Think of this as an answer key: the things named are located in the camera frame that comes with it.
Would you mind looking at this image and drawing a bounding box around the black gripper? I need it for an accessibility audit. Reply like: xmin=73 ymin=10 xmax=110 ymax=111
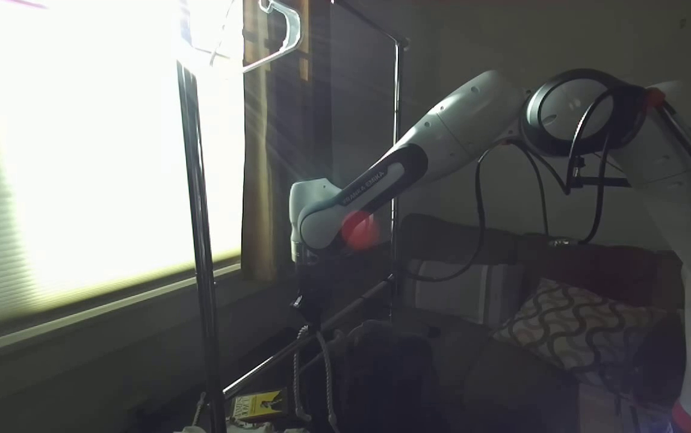
xmin=296 ymin=260 xmax=332 ymax=311

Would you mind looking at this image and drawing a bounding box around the white plastic coat hanger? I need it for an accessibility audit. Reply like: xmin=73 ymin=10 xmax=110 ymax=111
xmin=238 ymin=0 xmax=305 ymax=76

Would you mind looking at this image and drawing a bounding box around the mustard curtain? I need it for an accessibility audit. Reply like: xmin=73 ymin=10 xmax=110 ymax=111
xmin=242 ymin=0 xmax=317 ymax=283

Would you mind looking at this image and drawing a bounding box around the metal garment rack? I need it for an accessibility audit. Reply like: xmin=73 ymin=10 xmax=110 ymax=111
xmin=175 ymin=0 xmax=409 ymax=433

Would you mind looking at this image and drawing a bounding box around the dark hanging garment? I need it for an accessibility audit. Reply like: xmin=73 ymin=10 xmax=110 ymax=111
xmin=343 ymin=318 xmax=449 ymax=433

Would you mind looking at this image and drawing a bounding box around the yellow box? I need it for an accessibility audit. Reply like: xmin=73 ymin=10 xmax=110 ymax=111
xmin=231 ymin=389 xmax=288 ymax=424

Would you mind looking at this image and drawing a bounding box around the grey striped pillow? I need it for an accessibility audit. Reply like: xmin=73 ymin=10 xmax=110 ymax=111
xmin=402 ymin=260 xmax=522 ymax=327

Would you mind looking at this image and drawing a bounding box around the large white framed window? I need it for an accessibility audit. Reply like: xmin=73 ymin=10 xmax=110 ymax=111
xmin=0 ymin=0 xmax=247 ymax=367

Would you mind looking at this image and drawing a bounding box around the white window blind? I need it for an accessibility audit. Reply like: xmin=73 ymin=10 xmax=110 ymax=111
xmin=0 ymin=0 xmax=247 ymax=333

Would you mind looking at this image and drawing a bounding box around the lattice patterned pillow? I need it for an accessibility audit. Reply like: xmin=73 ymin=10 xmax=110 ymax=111
xmin=494 ymin=274 xmax=667 ymax=374

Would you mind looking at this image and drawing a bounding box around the dark sofa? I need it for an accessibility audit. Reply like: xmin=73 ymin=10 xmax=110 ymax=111
xmin=396 ymin=211 xmax=689 ymax=433

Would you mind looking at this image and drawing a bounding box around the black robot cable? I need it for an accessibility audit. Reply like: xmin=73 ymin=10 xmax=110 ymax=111
xmin=402 ymin=82 xmax=631 ymax=283

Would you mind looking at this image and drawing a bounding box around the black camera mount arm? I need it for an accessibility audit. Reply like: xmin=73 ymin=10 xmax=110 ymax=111
xmin=565 ymin=154 xmax=633 ymax=195

